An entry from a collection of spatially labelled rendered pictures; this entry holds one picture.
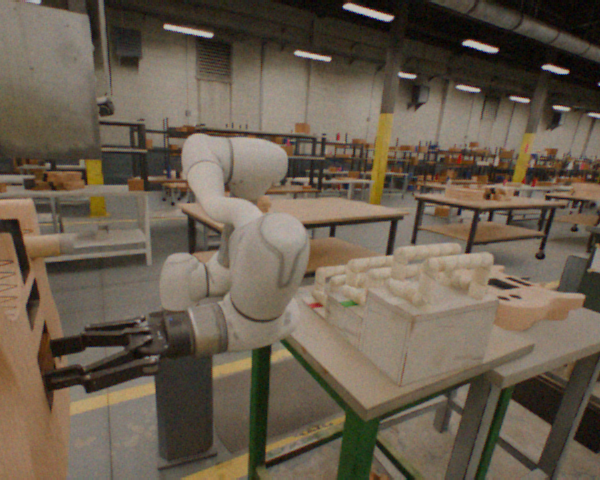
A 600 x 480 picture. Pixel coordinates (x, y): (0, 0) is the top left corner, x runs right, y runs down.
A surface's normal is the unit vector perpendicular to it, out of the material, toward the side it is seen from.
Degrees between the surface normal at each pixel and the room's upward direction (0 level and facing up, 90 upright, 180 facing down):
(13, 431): 69
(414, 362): 90
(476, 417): 90
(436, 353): 90
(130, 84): 90
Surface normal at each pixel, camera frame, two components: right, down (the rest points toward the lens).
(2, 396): 0.45, 0.33
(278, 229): 0.30, -0.57
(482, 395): -0.91, 0.08
